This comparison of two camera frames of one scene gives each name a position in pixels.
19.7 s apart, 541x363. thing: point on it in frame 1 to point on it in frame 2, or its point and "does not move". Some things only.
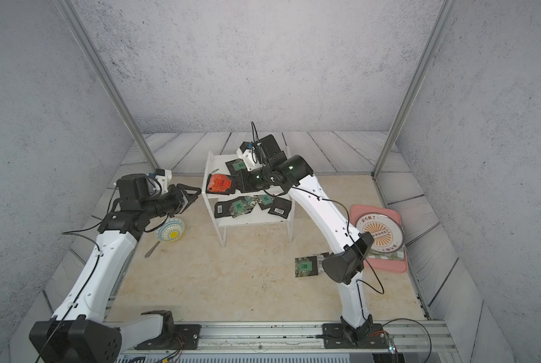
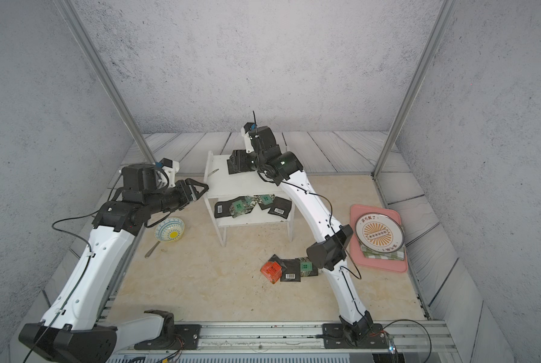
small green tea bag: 306,266 does not move
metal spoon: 152,249 does not move
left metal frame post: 71,12 does not move
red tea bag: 218,184 to 272,271
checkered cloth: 397,255 does not move
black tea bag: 236,184 to 292,272
